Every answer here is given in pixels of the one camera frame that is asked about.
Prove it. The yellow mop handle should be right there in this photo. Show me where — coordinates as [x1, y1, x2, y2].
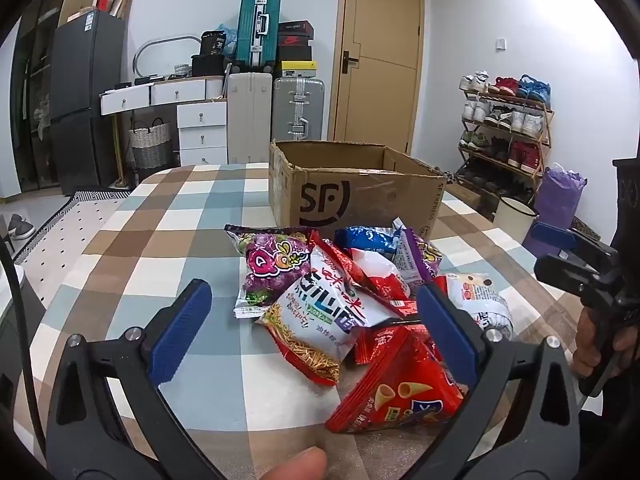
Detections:
[112, 114, 127, 187]

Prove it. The red white snack packet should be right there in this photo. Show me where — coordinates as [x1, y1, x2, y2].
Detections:
[307, 230, 417, 303]

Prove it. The purple striped snack packet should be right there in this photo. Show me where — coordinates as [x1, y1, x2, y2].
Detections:
[392, 217, 444, 288]

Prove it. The checkered tablecloth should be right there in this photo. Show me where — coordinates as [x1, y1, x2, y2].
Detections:
[14, 162, 593, 480]

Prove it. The shoe rack with shoes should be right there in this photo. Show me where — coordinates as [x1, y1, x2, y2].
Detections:
[457, 70, 553, 201]

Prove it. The purple bag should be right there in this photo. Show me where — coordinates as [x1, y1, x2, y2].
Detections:
[522, 164, 589, 257]

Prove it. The patterned rug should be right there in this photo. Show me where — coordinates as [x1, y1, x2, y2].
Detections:
[10, 189, 132, 308]

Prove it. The glass door wardrobe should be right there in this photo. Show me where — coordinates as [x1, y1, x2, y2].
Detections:
[9, 0, 76, 202]

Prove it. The teal suitcase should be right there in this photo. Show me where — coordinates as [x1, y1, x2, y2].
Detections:
[236, 0, 282, 72]

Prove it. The patterned dark gift bag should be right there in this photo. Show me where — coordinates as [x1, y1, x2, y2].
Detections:
[572, 216, 598, 241]

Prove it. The purple gummy candy packet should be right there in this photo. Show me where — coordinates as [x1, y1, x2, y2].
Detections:
[224, 223, 321, 319]

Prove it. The wooden door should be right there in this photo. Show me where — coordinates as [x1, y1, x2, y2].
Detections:
[327, 0, 426, 157]

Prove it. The pair of grey slippers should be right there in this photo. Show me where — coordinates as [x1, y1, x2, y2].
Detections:
[7, 213, 37, 241]

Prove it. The blue snack packet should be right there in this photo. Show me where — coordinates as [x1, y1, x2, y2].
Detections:
[334, 225, 401, 257]

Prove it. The silver suitcase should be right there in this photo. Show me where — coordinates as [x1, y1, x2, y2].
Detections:
[272, 77, 326, 144]

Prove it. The black cable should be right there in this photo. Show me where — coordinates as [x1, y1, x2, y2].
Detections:
[0, 237, 47, 467]

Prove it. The black refrigerator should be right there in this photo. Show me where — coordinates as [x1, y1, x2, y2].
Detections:
[49, 9, 129, 197]

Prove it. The wooden shoe rack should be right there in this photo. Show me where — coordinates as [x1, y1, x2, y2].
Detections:
[457, 85, 556, 203]

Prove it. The brown cardboard box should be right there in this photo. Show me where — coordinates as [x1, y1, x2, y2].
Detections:
[268, 140, 448, 241]

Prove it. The white bucket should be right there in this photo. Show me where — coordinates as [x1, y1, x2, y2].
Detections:
[493, 196, 540, 247]

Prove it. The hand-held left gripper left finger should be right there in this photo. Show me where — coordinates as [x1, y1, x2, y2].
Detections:
[45, 279, 217, 480]

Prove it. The white drawer desk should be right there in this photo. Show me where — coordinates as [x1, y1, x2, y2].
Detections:
[100, 76, 232, 167]

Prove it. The black storage box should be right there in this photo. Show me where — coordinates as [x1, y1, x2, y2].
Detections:
[191, 54, 227, 79]

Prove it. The person's right hand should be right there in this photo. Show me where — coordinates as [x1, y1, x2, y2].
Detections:
[571, 304, 639, 382]

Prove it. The person's left hand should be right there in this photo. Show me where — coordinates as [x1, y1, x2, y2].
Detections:
[261, 446, 329, 480]

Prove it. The large red snack packet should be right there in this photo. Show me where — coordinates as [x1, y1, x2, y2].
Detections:
[352, 314, 432, 367]

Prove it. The beige suitcase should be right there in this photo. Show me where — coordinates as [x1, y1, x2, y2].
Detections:
[227, 71, 274, 164]

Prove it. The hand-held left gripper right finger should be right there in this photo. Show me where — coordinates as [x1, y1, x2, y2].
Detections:
[416, 281, 582, 480]

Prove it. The woven laundry basket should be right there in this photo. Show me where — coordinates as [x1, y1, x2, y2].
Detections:
[129, 117, 174, 172]

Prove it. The blue plastic bag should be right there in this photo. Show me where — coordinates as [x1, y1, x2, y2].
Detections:
[215, 23, 239, 57]

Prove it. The oval mirror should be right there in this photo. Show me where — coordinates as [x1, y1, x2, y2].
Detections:
[132, 35, 202, 82]

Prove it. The white chocolate ball packet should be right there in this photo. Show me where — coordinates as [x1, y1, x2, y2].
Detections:
[434, 272, 516, 342]

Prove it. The black paper bag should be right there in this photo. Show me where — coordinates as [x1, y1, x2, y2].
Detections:
[200, 31, 229, 58]

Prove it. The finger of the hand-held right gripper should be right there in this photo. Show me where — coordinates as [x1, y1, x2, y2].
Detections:
[530, 221, 622, 274]
[534, 254, 622, 312]

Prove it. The red cone snack packet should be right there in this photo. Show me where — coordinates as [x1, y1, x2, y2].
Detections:
[325, 327, 472, 434]

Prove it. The red black shoe box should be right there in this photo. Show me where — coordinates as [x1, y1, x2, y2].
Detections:
[277, 35, 314, 63]

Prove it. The white noodle snack packet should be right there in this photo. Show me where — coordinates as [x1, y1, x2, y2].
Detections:
[255, 255, 407, 388]

